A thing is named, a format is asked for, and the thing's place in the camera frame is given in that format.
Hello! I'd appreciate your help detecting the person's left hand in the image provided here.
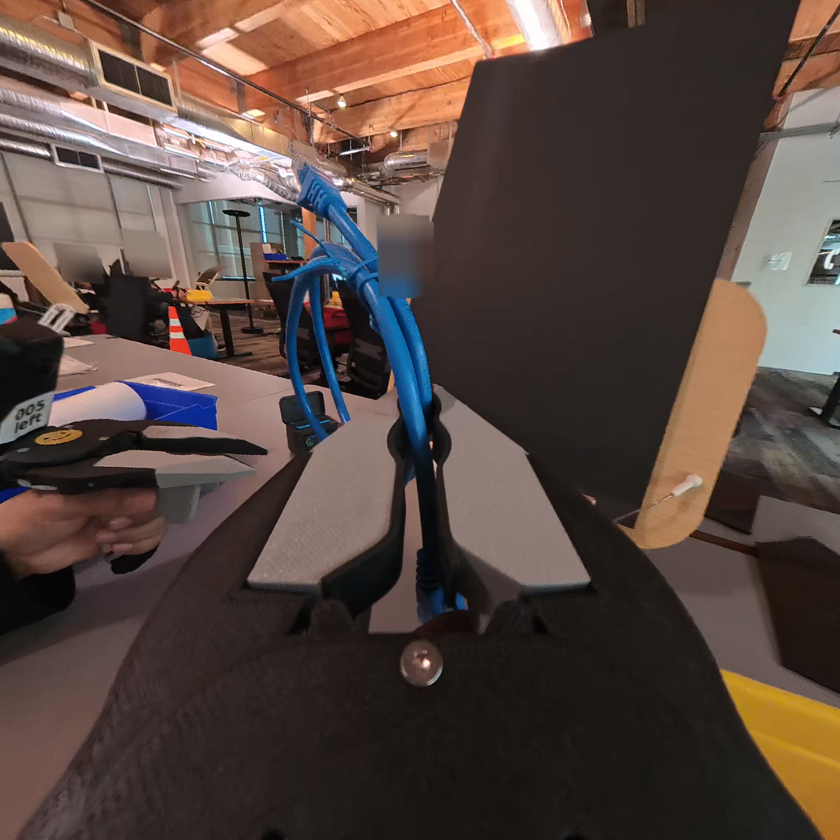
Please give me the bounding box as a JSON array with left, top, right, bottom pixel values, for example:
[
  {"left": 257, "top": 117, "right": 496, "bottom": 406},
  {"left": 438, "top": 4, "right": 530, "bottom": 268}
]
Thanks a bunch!
[{"left": 0, "top": 489, "right": 168, "bottom": 580}]

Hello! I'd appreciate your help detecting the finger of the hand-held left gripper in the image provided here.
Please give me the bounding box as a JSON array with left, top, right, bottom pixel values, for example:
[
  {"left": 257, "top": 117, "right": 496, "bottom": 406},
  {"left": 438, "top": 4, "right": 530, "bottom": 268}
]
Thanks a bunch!
[
  {"left": 94, "top": 451, "right": 258, "bottom": 526},
  {"left": 130, "top": 424, "right": 270, "bottom": 458}
]

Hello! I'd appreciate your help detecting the black battery charging case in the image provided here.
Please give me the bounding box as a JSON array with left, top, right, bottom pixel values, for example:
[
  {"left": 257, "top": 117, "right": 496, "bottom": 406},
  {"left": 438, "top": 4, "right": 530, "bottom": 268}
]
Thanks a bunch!
[{"left": 279, "top": 392, "right": 342, "bottom": 458}]

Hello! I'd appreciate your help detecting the black office chair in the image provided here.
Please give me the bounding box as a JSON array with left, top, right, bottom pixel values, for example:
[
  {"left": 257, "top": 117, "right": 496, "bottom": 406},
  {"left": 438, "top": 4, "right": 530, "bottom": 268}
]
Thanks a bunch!
[{"left": 266, "top": 272, "right": 395, "bottom": 399}]

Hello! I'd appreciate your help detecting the white printed paper sheet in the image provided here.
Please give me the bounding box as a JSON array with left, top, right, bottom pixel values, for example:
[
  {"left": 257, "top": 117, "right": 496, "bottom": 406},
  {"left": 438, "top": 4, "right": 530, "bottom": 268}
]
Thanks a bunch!
[{"left": 125, "top": 373, "right": 216, "bottom": 394}]

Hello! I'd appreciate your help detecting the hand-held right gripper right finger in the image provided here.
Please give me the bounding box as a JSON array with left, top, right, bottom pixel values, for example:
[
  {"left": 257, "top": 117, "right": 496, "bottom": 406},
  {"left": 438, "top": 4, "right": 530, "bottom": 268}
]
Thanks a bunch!
[{"left": 433, "top": 387, "right": 592, "bottom": 634}]

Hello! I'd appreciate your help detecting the wood-edged office desk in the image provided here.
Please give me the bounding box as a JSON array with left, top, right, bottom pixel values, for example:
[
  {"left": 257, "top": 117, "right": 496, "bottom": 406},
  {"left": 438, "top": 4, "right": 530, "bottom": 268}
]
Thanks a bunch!
[{"left": 187, "top": 297, "right": 258, "bottom": 359}]

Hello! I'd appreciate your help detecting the ceiling vent grille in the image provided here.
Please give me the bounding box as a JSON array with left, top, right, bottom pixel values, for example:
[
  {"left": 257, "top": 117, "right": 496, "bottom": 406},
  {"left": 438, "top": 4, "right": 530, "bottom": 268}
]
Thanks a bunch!
[
  {"left": 88, "top": 42, "right": 178, "bottom": 110},
  {"left": 52, "top": 144, "right": 103, "bottom": 173}
]

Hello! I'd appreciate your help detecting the blue ethernet cable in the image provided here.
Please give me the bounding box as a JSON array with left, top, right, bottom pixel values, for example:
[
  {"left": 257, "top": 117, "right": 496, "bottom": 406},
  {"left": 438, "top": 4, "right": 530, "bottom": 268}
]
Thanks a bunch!
[{"left": 272, "top": 150, "right": 470, "bottom": 621}]

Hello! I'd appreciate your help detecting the tan wooden board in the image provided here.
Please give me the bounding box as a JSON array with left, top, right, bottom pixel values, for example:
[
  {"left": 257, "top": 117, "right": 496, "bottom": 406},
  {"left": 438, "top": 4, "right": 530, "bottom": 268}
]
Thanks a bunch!
[{"left": 0, "top": 241, "right": 91, "bottom": 316}]

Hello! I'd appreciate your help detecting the black floor lamp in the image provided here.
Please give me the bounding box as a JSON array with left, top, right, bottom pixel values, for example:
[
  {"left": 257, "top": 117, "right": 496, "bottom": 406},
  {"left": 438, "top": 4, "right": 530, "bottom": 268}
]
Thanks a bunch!
[{"left": 223, "top": 209, "right": 264, "bottom": 334}]

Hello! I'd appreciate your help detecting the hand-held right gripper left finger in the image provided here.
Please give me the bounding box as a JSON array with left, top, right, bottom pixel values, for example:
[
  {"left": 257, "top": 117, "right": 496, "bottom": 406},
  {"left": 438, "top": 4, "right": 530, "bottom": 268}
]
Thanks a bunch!
[{"left": 247, "top": 397, "right": 408, "bottom": 618}]

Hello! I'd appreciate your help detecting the black board on white stand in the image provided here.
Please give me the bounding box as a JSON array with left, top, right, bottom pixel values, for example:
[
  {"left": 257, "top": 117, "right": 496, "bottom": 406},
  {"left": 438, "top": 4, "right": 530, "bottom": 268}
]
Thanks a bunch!
[{"left": 413, "top": 0, "right": 803, "bottom": 551}]

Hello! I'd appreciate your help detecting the blue plastic bin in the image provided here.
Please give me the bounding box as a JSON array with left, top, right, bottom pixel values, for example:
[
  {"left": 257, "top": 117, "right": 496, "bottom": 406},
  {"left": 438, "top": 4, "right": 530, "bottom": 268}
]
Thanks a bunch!
[{"left": 56, "top": 379, "right": 219, "bottom": 431}]

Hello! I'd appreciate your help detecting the thin steel tether wire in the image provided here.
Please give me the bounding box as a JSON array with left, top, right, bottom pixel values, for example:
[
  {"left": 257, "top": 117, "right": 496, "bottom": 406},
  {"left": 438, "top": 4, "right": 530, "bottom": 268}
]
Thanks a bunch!
[{"left": 613, "top": 474, "right": 704, "bottom": 530}]

